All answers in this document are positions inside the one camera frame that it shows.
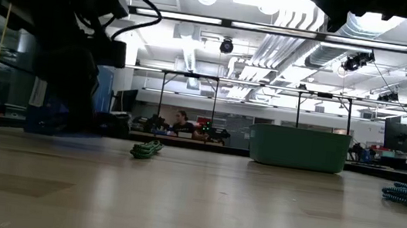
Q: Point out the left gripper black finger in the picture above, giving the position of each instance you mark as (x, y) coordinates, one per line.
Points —
(83, 95)

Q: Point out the cluttered black desk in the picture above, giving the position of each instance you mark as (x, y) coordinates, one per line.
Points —
(396, 161)

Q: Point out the person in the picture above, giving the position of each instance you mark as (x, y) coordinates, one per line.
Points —
(183, 127)

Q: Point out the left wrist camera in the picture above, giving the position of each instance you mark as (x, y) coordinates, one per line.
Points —
(113, 54)

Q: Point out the black computer monitor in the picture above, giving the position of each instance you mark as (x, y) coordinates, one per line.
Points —
(125, 100)
(397, 137)

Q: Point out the black ceiling camera rig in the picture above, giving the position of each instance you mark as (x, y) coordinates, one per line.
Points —
(355, 62)
(388, 97)

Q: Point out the black round camera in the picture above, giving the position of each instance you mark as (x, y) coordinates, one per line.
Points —
(226, 46)

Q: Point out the teal plastic bin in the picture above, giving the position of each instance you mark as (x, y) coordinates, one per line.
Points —
(300, 149)

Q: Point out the silver ventilation duct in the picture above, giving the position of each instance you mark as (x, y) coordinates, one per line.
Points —
(323, 56)

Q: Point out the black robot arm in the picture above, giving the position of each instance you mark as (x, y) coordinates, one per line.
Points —
(155, 123)
(214, 133)

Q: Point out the black metal gantry frame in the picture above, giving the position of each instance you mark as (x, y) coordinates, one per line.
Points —
(324, 94)
(192, 75)

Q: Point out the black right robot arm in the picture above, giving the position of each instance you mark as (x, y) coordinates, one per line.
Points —
(395, 7)

